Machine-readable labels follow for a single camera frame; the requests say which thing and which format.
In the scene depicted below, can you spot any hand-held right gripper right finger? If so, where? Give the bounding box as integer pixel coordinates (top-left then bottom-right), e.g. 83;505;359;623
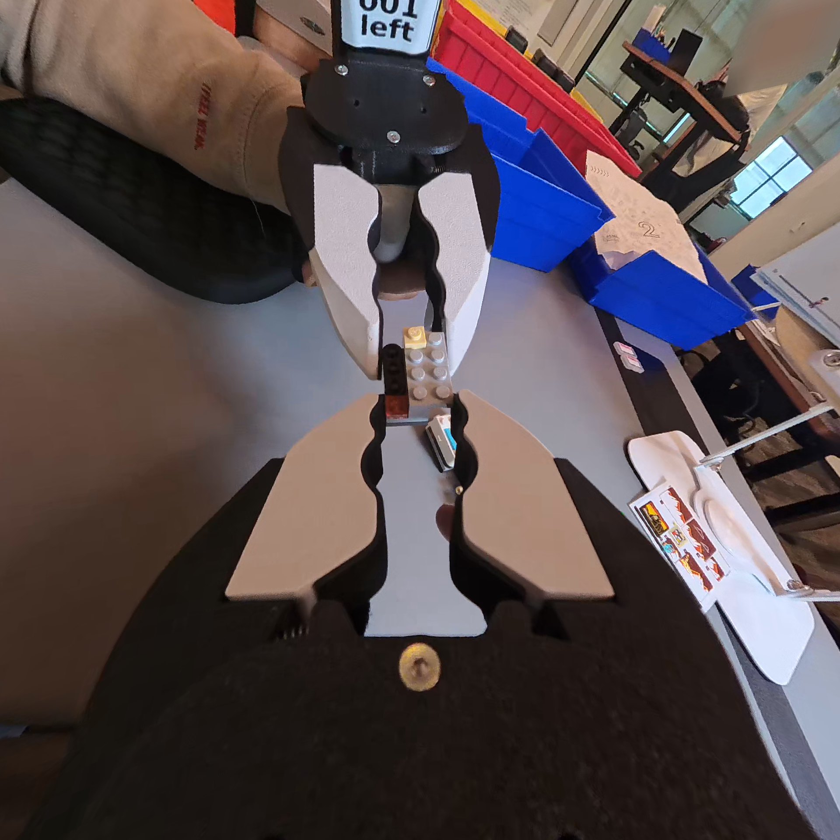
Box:
451;391;615;636

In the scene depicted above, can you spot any yellow plastic bin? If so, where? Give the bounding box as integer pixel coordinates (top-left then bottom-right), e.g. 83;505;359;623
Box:
456;0;603;124

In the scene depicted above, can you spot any black bag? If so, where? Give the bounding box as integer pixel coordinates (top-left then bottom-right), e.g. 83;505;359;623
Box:
694;79;750;132

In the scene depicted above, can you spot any white book stand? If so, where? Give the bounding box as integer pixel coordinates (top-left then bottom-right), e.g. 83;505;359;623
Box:
626;305;840;686

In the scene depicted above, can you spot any small grey lego assembly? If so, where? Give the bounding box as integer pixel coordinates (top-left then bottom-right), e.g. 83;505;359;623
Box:
379;326;458;427

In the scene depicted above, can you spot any black mesh armrest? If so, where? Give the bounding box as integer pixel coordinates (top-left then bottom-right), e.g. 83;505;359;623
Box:
0;98;308;305

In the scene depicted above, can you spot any long grey lego build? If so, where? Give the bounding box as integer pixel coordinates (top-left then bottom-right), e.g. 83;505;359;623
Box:
424;408;462;475

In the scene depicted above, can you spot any person's left hand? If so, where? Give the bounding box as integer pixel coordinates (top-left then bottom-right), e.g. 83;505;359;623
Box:
301;261;434;304

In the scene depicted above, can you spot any instruction booklet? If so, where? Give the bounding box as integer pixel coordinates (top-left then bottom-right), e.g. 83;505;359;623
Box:
751;223;840;329

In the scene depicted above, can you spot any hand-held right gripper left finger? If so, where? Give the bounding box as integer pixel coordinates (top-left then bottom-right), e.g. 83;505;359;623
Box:
225;394;389;636

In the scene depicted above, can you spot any brown cardboard box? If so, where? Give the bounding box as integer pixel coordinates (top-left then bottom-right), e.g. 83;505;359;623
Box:
252;0;337;67

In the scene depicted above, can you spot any person's left forearm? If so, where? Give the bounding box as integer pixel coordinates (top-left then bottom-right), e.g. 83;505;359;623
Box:
0;0;308;214

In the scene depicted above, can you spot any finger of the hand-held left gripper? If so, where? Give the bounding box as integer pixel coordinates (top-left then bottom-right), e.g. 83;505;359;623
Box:
307;163;385;382
419;172;492;376

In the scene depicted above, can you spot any brown background desk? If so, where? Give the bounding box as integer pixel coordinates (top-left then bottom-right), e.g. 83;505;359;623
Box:
620;41;746;172

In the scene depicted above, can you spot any red plastic bin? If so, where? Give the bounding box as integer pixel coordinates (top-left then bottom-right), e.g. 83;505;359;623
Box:
430;0;643;179

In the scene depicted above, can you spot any lego sticker sheet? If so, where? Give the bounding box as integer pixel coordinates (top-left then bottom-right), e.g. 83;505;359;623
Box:
629;482;732;614

